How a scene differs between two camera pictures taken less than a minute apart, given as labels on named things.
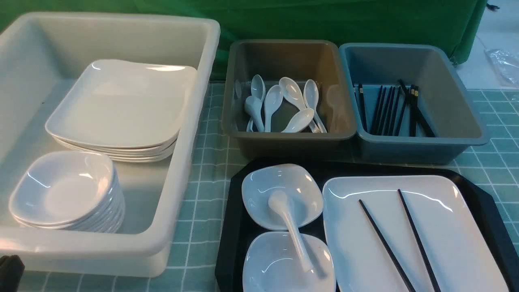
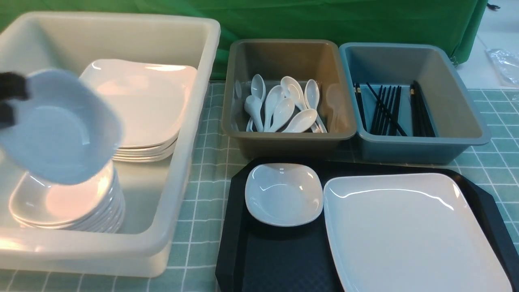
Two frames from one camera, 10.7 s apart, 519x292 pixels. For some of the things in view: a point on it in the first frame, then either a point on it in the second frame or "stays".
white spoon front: x=300 y=119 stays
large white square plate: x=461 y=252 stays
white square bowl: x=301 y=184 stays
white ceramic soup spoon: x=279 y=200 → x=283 y=108
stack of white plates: x=125 y=111 stays
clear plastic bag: x=506 y=64 stays
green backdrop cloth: x=451 y=22 stays
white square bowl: x=271 y=263 → x=66 y=131
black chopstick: x=408 y=286 → x=394 y=119
